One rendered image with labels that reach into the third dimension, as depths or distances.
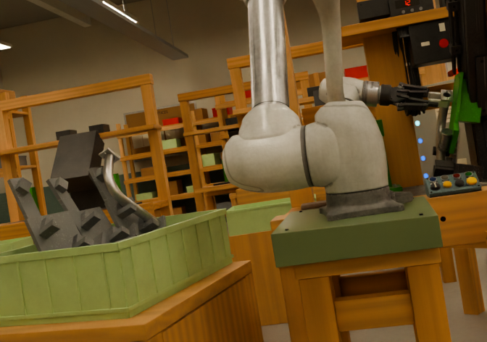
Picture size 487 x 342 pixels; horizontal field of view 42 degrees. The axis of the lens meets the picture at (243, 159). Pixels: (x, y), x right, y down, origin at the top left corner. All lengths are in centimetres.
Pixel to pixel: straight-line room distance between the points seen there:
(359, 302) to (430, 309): 15
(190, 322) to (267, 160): 43
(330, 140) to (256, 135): 19
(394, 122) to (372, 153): 105
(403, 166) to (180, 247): 115
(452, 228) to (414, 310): 55
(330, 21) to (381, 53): 58
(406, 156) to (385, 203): 104
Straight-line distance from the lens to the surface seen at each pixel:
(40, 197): 728
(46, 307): 159
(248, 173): 153
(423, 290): 146
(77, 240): 174
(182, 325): 154
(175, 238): 167
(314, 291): 146
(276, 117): 156
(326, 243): 140
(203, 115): 1185
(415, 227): 139
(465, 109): 221
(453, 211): 197
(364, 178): 150
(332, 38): 204
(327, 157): 150
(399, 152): 255
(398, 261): 144
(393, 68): 256
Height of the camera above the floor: 109
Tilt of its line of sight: level
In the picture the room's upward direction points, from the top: 9 degrees counter-clockwise
